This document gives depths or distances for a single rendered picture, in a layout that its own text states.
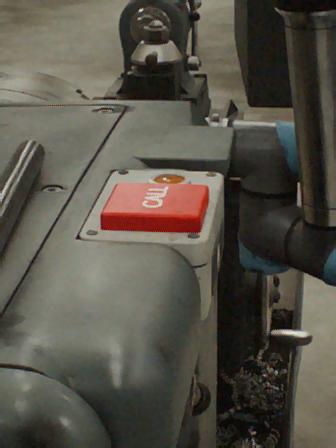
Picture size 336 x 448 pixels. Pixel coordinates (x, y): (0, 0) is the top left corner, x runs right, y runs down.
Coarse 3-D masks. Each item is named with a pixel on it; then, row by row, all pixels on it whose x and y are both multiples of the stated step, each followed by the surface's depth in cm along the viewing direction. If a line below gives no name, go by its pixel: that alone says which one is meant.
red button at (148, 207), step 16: (112, 192) 75; (128, 192) 75; (144, 192) 75; (160, 192) 75; (176, 192) 75; (192, 192) 75; (208, 192) 76; (112, 208) 73; (128, 208) 73; (144, 208) 72; (160, 208) 72; (176, 208) 72; (192, 208) 72; (112, 224) 72; (128, 224) 72; (144, 224) 72; (160, 224) 72; (176, 224) 72; (192, 224) 71
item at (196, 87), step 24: (144, 0) 229; (168, 0) 229; (192, 0) 246; (120, 24) 231; (144, 24) 225; (168, 24) 229; (192, 24) 240; (192, 48) 240; (120, 96) 235; (192, 96) 234
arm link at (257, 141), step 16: (240, 128) 147; (256, 128) 147; (272, 128) 147; (288, 128) 147; (240, 144) 147; (256, 144) 146; (272, 144) 146; (288, 144) 146; (240, 160) 147; (256, 160) 147; (272, 160) 146; (288, 160) 146; (240, 176) 149; (256, 176) 148; (272, 176) 147; (288, 176) 148; (272, 192) 148; (288, 192) 149
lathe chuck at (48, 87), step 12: (0, 72) 123; (12, 72) 123; (24, 72) 123; (36, 72) 124; (0, 84) 118; (12, 84) 118; (24, 84) 119; (36, 84) 119; (48, 84) 121; (60, 84) 122; (72, 84) 124; (36, 96) 116; (48, 96) 117; (60, 96) 118; (72, 96) 120
